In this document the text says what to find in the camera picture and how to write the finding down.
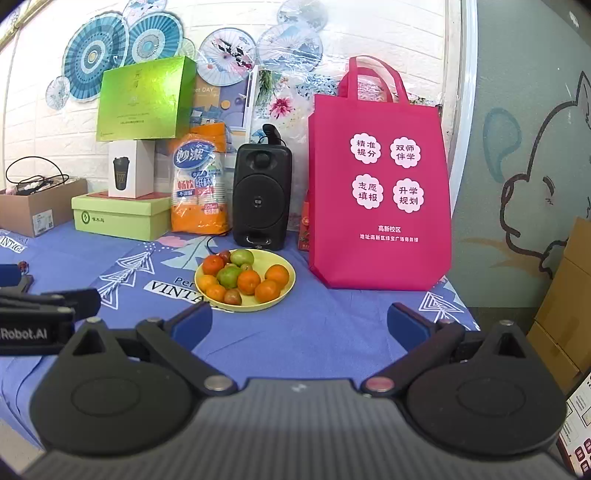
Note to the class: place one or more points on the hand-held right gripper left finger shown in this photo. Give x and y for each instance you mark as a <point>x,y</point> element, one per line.
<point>194,319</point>

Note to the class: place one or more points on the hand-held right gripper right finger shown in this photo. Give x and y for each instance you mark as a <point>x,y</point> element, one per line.
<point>406,319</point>

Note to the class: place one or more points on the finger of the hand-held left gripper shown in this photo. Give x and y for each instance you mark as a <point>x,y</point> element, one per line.
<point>9,274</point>
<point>85,302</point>

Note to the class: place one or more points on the large green fruit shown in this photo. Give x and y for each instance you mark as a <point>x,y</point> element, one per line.
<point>229,277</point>

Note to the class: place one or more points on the large orange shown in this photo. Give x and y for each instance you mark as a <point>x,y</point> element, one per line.
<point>249,282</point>
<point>267,291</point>
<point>277,275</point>

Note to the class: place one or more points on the red green tomato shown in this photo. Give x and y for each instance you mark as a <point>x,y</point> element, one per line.
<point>225,256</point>

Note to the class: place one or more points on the small green fruit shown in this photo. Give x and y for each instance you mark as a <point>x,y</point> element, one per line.
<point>242,257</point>

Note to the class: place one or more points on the yellow plastic plate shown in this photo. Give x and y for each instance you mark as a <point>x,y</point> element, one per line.
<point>267,256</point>

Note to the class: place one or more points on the small mandarin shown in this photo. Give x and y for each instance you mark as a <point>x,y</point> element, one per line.
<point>207,281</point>
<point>216,293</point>
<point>213,265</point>

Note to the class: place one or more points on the dark red tomato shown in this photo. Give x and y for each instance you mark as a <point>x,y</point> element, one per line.
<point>232,297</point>

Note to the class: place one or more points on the brown cardboard box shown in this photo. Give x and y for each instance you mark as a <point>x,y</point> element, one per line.
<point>37,207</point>

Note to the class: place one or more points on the pink tote bag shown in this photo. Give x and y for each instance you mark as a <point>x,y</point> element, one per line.
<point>378,249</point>

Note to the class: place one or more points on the blue printed cloth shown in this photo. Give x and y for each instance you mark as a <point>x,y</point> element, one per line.
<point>323,332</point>

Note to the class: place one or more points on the light green shoe box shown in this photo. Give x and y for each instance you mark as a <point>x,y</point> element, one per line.
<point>120,217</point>

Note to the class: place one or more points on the orange paper cup pack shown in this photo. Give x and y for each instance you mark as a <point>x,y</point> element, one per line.
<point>198,203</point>

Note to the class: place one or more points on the red printed box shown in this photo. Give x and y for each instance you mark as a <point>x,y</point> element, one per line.
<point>304,228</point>

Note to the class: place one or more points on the black speaker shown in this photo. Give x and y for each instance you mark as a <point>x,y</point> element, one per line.
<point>262,198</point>

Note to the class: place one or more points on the white box with cup picture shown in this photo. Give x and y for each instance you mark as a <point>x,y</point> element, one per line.
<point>131,168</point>

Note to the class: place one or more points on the stacked brown cardboard boxes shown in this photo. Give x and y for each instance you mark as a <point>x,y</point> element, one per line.
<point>565,314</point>

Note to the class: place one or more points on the small black device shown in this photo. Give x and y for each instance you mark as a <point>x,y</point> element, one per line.
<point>271,134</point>

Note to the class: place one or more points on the red and white carton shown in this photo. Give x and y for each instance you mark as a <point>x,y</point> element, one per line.
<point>577,429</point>

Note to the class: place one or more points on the glossy green gift box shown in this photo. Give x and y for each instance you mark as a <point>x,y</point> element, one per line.
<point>143,101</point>

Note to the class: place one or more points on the blue printed card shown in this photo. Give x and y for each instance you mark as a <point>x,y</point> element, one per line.
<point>226,99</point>

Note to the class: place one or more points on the floral printed sheet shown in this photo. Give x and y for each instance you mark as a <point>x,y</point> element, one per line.
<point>281,106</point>

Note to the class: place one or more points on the group of paper fans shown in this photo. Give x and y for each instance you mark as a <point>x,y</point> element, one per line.
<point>94,60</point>

